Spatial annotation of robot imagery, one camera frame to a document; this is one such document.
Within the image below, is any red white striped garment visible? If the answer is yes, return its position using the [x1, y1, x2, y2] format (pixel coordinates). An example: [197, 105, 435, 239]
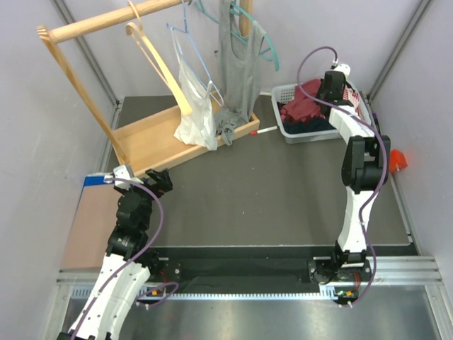
[343, 82, 364, 120]

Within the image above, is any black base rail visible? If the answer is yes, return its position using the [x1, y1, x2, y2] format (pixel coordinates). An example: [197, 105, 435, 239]
[154, 246, 372, 295]

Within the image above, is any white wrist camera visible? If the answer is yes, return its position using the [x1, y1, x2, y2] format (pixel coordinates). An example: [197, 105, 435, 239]
[331, 63, 351, 79]
[103, 164, 144, 188]

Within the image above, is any red capped white marker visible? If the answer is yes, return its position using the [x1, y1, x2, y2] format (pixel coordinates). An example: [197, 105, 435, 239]
[250, 126, 278, 135]

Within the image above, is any grey tank top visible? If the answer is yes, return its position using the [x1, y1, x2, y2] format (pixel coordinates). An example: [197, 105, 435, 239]
[214, 1, 265, 145]

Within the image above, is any red tank top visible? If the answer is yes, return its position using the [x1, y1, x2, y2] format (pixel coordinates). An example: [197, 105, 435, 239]
[280, 85, 327, 122]

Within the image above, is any brown board blue edge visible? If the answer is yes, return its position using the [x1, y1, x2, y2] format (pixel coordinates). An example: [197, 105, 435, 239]
[60, 174, 120, 271]

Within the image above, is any wooden clothes hanger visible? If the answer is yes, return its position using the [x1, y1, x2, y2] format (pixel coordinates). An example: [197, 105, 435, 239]
[125, 1, 193, 116]

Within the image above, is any dark navy garment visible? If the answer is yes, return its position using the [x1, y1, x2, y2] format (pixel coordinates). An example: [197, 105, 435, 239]
[283, 118, 334, 135]

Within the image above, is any orange red block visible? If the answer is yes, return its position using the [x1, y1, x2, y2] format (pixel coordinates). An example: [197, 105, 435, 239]
[389, 149, 408, 174]

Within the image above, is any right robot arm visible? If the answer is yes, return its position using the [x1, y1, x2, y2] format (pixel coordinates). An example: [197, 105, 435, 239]
[314, 64, 391, 281]

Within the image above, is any teal plastic hanger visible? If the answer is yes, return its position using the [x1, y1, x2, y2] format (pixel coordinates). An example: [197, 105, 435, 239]
[193, 0, 280, 72]

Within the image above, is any white garment on hanger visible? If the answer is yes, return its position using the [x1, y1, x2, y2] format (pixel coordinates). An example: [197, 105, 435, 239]
[173, 37, 218, 151]

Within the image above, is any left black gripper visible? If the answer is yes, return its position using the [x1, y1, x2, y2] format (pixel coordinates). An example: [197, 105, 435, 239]
[115, 169, 172, 230]

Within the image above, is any white laundry basket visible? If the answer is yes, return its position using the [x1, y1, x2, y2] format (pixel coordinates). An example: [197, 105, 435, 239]
[270, 83, 372, 145]

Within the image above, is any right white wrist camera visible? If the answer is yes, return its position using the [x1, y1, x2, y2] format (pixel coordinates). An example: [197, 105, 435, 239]
[331, 63, 351, 79]

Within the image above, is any blue wire hanger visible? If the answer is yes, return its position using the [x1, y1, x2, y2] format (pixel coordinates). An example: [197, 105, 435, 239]
[166, 1, 224, 107]

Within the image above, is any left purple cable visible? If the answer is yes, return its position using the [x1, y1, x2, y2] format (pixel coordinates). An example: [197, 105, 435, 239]
[74, 176, 180, 339]

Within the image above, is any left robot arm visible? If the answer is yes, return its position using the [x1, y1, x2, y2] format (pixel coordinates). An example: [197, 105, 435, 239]
[57, 164, 173, 339]

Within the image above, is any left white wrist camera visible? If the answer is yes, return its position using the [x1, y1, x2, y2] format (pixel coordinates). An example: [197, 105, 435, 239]
[103, 164, 144, 188]

